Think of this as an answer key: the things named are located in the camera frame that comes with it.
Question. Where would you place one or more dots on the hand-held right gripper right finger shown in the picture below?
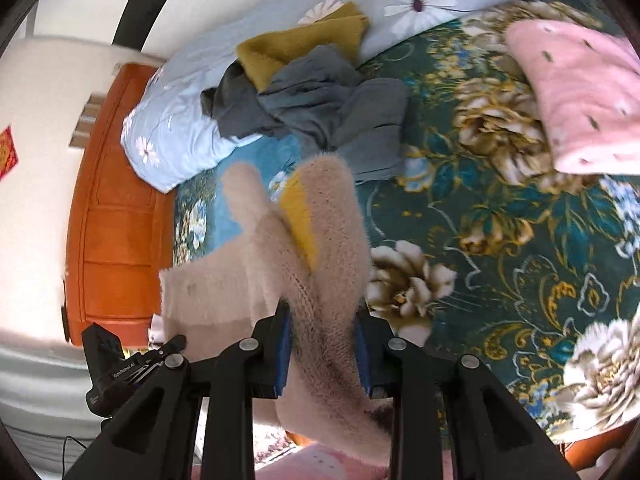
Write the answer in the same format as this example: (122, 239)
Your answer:
(363, 360)

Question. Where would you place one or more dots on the mustard yellow sweater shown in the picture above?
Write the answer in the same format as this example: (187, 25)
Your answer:
(300, 42)

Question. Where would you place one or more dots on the pink dotted blanket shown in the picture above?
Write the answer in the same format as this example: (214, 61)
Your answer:
(585, 95)

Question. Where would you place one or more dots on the orange wooden headboard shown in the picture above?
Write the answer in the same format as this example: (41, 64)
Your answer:
(117, 220)

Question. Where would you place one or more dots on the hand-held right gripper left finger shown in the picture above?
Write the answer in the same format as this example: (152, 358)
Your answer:
(283, 355)

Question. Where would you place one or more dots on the fuzzy beige sweater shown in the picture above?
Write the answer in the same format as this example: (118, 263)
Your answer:
(330, 210)

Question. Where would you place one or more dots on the pink floor mat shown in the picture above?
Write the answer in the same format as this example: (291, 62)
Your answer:
(320, 465)

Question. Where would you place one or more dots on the green floral bed sheet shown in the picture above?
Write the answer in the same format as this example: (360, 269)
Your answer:
(500, 240)

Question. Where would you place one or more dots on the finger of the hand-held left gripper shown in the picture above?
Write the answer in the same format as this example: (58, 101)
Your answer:
(162, 352)

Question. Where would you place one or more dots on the red wall sticker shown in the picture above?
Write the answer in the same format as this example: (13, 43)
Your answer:
(6, 152)

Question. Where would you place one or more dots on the grey garment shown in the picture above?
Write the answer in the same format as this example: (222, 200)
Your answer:
(320, 105)

